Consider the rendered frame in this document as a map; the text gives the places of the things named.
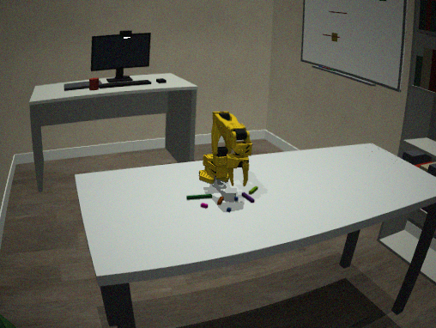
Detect lime green rod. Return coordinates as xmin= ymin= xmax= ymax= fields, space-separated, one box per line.
xmin=249 ymin=186 xmax=258 ymax=194

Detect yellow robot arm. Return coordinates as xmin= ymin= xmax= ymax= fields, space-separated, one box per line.
xmin=199 ymin=112 xmax=252 ymax=184

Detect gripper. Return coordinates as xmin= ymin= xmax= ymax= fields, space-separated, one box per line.
xmin=226 ymin=154 xmax=249 ymax=186

